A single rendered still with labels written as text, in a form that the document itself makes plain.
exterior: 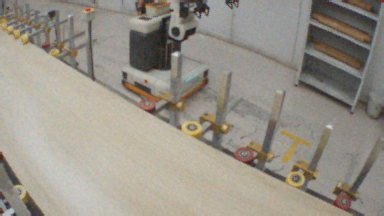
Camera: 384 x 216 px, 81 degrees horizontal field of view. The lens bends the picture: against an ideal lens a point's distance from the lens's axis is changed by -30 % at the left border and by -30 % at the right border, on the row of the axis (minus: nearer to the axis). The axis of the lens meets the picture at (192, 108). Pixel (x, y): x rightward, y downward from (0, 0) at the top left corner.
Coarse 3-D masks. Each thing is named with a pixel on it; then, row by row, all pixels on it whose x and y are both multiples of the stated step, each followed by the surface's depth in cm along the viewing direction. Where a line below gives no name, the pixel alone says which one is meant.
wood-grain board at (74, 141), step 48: (0, 48) 197; (0, 96) 138; (48, 96) 140; (96, 96) 143; (0, 144) 106; (48, 144) 111; (96, 144) 115; (144, 144) 118; (192, 144) 120; (48, 192) 90; (96, 192) 95; (144, 192) 98; (192, 192) 100; (240, 192) 100; (288, 192) 99
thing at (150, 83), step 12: (192, 60) 312; (132, 72) 291; (144, 72) 288; (156, 72) 288; (168, 72) 289; (192, 72) 293; (204, 72) 310; (132, 84) 299; (144, 84) 286; (156, 84) 276; (168, 84) 272; (204, 84) 314; (144, 96) 294; (156, 96) 283
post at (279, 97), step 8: (280, 88) 111; (280, 96) 110; (280, 104) 112; (272, 112) 116; (280, 112) 116; (272, 120) 117; (272, 128) 119; (272, 136) 121; (264, 144) 125; (264, 152) 127; (256, 168) 134
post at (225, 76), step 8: (224, 72) 122; (224, 80) 124; (224, 88) 126; (224, 96) 128; (224, 104) 130; (216, 112) 135; (224, 112) 134; (216, 120) 137; (224, 120) 137; (216, 136) 141; (216, 144) 143
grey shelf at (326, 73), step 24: (312, 0) 291; (336, 0) 260; (360, 0) 268; (312, 24) 326; (360, 24) 282; (312, 48) 319; (360, 48) 297; (312, 72) 349; (336, 72) 336; (360, 72) 283; (336, 96) 309
